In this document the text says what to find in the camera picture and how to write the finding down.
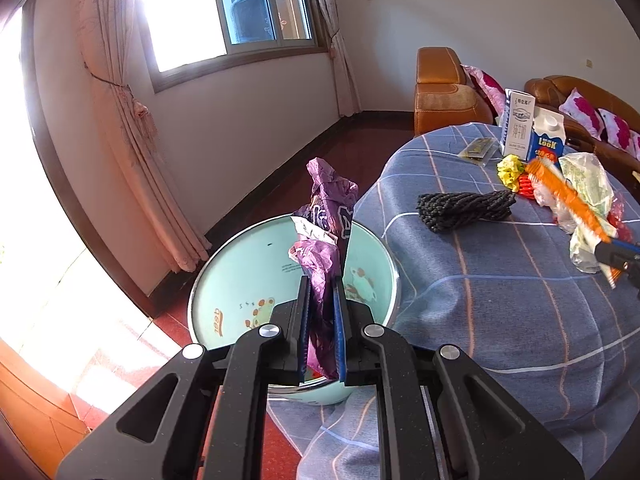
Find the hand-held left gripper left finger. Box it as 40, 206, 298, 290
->
55, 275, 313, 480

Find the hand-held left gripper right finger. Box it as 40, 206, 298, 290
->
332, 276, 586, 480

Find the red transparent plastic bag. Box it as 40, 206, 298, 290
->
606, 195, 637, 242

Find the orange snack wrapper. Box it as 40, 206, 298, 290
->
525, 156, 624, 289

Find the teal cartoon-print bin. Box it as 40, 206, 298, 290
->
187, 214, 401, 407

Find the red foam fruit net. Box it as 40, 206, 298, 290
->
517, 174, 539, 202

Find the purple plastic bag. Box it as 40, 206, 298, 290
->
287, 158, 360, 381

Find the white plastic bag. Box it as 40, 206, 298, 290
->
532, 152, 631, 274

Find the blue milk carton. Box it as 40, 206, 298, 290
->
526, 112, 567, 168

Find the yellow foam fruit net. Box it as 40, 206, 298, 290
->
496, 154, 527, 192

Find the blue plaid tablecloth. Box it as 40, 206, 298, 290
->
267, 121, 640, 480

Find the white tall milk carton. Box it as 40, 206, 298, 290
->
500, 88, 537, 160

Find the dark flat sachet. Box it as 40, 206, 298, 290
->
457, 137, 497, 166

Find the brown leather sofa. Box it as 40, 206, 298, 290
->
523, 76, 640, 176

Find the large pink floral pillow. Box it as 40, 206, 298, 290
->
460, 64, 508, 122

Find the brown leather armchair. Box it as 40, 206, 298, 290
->
414, 47, 496, 137

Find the pink tied curtain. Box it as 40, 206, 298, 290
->
80, 0, 212, 274

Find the pale narrow curtain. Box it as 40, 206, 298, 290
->
305, 0, 362, 117

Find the orange wooden panel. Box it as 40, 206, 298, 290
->
0, 337, 103, 468

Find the window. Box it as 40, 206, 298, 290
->
135, 0, 331, 94

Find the black rope bundle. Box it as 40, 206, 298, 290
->
417, 191, 517, 234

